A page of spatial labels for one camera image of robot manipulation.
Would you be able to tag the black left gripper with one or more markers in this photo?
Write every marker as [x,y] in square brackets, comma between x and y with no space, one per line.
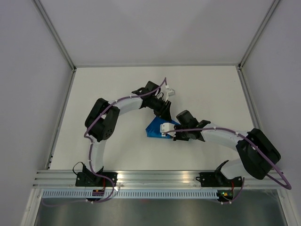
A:
[164,110]

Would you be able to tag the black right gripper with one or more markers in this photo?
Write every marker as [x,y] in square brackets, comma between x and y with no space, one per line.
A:
[177,138]

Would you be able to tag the blue cloth napkin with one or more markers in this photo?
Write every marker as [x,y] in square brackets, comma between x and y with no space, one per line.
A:
[153,129]

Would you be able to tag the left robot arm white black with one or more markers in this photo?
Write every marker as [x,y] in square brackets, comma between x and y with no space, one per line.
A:
[103,117]

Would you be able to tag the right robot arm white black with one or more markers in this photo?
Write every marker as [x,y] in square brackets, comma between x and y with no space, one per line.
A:
[256,152]

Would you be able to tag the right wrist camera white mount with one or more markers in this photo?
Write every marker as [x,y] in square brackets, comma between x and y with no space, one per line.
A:
[167,129]

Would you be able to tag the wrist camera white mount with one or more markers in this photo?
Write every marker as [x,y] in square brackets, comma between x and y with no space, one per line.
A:
[167,129]
[169,92]

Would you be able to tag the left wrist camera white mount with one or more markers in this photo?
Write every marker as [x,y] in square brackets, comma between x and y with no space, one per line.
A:
[169,92]

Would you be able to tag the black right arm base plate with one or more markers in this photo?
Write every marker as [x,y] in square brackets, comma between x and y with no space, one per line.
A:
[211,179]

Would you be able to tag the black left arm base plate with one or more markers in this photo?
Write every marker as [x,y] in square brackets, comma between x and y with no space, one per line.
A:
[83,180]

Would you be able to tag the aluminium mounting rail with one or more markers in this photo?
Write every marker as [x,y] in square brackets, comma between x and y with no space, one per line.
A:
[127,179]

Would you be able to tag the white slotted cable duct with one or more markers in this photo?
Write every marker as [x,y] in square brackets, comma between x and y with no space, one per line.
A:
[132,193]

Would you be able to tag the aluminium frame right post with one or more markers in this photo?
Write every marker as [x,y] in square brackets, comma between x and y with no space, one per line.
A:
[269,14]

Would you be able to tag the aluminium frame post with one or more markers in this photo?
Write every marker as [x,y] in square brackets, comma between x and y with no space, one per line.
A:
[269,14]
[49,24]

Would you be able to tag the aluminium frame left post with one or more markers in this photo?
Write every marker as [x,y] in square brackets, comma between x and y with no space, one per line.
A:
[49,24]

